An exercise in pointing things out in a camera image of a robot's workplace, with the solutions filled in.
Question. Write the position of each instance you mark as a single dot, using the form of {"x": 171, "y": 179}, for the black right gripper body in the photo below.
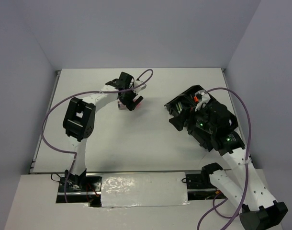
{"x": 197, "y": 119}

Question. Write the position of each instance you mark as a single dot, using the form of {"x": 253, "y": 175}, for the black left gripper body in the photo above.
{"x": 127, "y": 100}

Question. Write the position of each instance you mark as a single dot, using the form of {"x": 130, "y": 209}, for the pink glue bottle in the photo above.
{"x": 129, "y": 105}

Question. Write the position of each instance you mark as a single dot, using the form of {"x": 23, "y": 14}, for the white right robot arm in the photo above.
{"x": 256, "y": 207}

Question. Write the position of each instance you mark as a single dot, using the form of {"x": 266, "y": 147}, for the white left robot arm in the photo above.
{"x": 79, "y": 119}

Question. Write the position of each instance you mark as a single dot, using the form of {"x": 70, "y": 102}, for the black organizer tray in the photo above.
{"x": 225, "y": 121}

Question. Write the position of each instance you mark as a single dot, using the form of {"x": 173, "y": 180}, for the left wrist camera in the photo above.
{"x": 139, "y": 85}

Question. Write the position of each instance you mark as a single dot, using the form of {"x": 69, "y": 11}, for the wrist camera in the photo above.
{"x": 203, "y": 97}
{"x": 139, "y": 85}

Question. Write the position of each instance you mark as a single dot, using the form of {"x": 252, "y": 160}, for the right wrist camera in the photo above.
{"x": 203, "y": 97}

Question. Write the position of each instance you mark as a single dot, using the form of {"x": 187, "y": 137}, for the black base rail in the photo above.
{"x": 197, "y": 187}

